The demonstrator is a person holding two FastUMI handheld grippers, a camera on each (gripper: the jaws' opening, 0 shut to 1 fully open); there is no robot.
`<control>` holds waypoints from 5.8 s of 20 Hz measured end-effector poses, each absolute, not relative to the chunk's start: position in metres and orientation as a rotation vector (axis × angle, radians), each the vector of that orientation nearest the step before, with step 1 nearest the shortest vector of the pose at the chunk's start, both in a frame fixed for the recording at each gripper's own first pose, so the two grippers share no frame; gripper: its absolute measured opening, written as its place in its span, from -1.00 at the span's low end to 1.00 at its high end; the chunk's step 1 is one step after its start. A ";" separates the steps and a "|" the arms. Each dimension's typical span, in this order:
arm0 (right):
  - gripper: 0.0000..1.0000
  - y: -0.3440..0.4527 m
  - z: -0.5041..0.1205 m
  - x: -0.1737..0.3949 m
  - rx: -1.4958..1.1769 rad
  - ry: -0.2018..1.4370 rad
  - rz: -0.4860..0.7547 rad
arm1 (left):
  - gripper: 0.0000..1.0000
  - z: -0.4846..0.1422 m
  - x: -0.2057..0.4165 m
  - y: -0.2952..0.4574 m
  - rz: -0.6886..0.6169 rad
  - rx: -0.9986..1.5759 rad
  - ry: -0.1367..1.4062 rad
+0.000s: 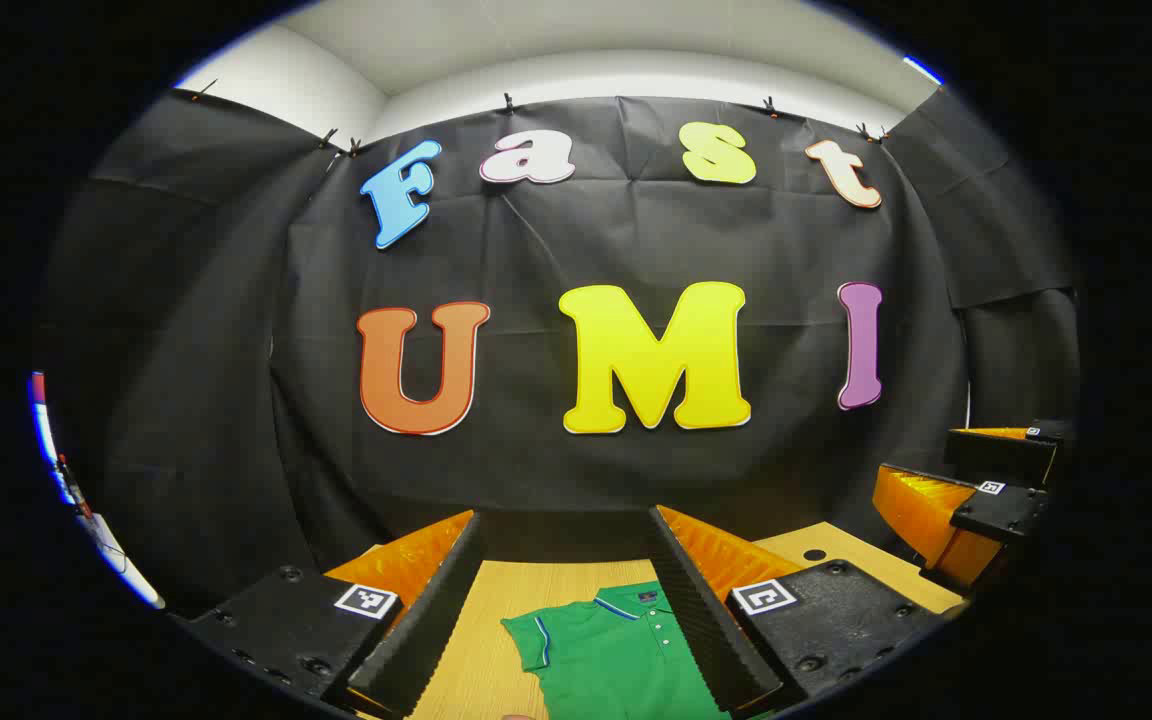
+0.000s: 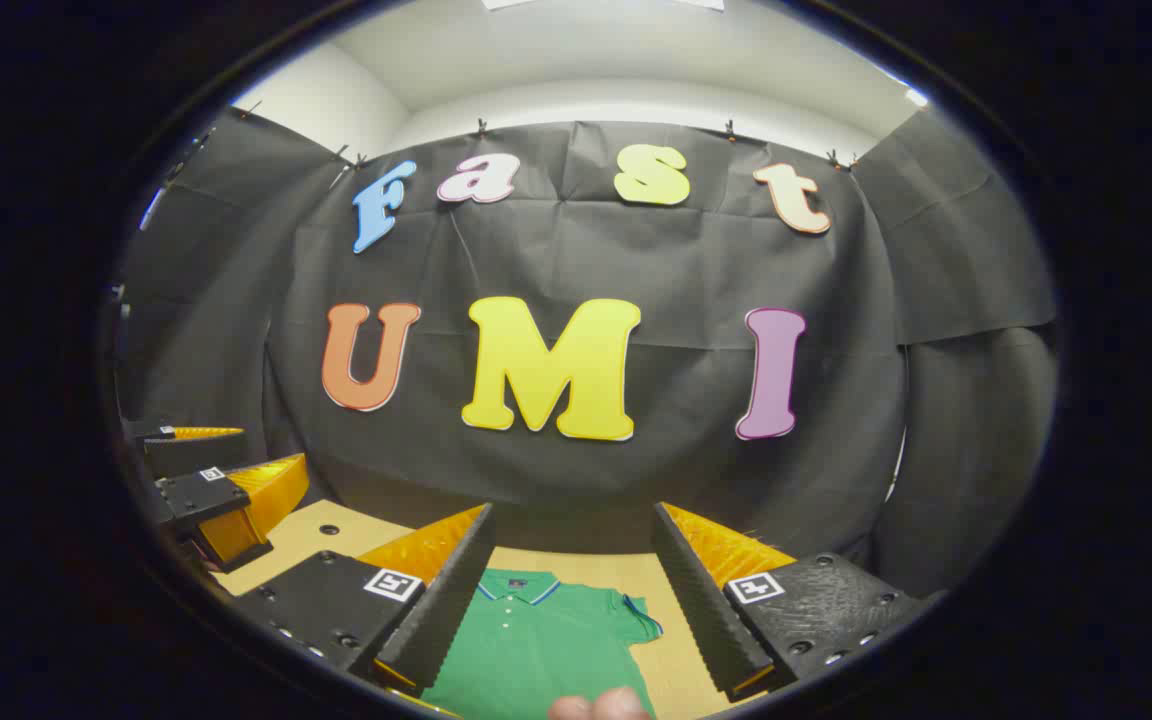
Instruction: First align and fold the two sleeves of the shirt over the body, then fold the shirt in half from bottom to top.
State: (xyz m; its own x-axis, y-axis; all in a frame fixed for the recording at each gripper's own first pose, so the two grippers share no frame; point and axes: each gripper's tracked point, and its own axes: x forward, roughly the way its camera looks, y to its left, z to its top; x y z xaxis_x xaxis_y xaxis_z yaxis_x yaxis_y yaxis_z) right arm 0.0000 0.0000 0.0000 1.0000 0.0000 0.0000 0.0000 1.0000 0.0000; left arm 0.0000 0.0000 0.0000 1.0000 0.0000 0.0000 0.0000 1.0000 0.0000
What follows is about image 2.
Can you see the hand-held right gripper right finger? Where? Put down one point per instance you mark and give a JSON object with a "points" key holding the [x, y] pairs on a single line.
{"points": [[706, 610]]}

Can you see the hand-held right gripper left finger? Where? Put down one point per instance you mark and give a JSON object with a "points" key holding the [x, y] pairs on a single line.
{"points": [[446, 610]]}

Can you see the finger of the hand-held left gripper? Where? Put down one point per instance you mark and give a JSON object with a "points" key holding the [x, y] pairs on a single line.
{"points": [[191, 452], [201, 495]]}

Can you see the green T-shirt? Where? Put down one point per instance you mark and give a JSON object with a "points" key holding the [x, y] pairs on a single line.
{"points": [[536, 650]]}

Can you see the bright ceiling light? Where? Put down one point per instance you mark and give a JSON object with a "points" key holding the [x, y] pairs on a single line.
{"points": [[916, 97]]}

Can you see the black backdrop cloth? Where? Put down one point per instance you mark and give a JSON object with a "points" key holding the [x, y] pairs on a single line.
{"points": [[636, 260]]}

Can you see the pinkish rounded object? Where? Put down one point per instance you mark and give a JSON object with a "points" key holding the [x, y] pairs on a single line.
{"points": [[616, 705]]}

